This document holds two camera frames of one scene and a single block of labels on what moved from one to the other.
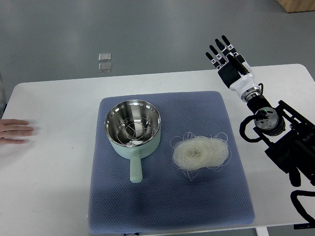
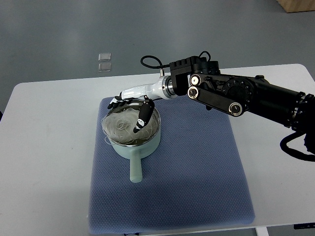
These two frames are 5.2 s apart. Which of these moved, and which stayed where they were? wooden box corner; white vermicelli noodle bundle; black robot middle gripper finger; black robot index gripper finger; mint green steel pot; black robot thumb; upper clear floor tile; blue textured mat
Moved: white vermicelli noodle bundle; black robot thumb; black robot middle gripper finger; black robot index gripper finger
Stayed: upper clear floor tile; mint green steel pot; blue textured mat; wooden box corner
